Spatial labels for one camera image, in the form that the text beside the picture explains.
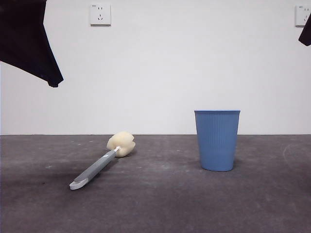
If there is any blue ribbed plastic cup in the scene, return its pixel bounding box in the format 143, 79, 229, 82
193, 109, 242, 172

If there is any cup brush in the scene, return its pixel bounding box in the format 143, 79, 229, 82
69, 131, 136, 191

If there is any white wall socket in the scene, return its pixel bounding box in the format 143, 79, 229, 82
90, 3, 112, 27
294, 5, 311, 27

